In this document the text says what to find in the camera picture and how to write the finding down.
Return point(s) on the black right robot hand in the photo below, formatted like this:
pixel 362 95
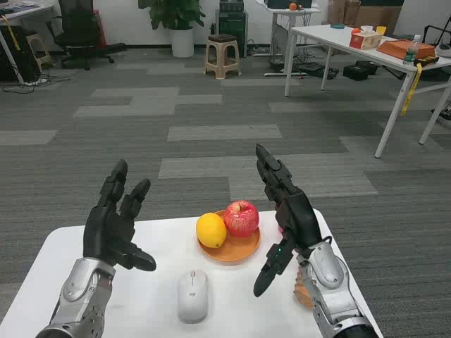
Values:
pixel 299 218

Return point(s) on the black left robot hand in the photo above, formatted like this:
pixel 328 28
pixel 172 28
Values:
pixel 105 229

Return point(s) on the ridged brown bread loaf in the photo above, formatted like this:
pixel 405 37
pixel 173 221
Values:
pixel 302 294

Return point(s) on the red apple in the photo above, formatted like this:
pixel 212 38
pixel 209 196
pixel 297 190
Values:
pixel 241 218

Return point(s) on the orange round plate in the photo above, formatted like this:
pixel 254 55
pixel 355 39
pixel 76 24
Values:
pixel 239 250

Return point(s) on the yellow lemon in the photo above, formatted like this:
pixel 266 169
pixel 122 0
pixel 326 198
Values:
pixel 210 230

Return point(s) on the white computer mouse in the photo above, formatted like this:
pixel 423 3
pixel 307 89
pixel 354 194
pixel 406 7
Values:
pixel 192 295

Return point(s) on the black flat equipment case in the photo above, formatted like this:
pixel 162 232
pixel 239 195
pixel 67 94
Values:
pixel 315 69

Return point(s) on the black square equipment case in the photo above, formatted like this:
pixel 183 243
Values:
pixel 361 70

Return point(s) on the white power strip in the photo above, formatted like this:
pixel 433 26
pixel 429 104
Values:
pixel 37 81

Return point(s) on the large white metal table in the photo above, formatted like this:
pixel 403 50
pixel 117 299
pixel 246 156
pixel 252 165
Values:
pixel 331 38

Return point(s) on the beige plastic stool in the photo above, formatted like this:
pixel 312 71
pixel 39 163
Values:
pixel 222 53

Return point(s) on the orange tissue box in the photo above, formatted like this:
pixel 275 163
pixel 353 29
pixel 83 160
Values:
pixel 364 39

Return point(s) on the white step stool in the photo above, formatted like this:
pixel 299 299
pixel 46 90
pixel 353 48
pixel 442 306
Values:
pixel 37 49

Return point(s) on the small orange fruit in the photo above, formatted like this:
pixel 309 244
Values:
pixel 356 31
pixel 293 6

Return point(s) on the orange flat tray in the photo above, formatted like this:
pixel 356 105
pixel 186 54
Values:
pixel 394 47

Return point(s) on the teal round lid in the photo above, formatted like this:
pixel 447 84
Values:
pixel 338 25

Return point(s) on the black green equipment cabinet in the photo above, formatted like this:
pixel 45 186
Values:
pixel 232 28

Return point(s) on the clear water bottle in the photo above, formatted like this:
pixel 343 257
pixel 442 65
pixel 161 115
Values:
pixel 411 49

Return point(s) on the black yellow tape measure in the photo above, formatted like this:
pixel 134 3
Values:
pixel 427 60

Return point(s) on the yellow plastic cup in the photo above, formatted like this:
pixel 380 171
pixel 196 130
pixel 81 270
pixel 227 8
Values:
pixel 381 30

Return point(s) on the black office chair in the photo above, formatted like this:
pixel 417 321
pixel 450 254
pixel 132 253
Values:
pixel 79 24

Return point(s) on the white desk with foot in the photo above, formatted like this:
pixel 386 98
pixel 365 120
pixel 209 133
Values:
pixel 282 12

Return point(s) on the brown cardboard boxes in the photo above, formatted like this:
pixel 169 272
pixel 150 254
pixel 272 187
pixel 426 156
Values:
pixel 366 14

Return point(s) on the green potted plant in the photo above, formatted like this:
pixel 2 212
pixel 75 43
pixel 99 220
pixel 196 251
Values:
pixel 176 12

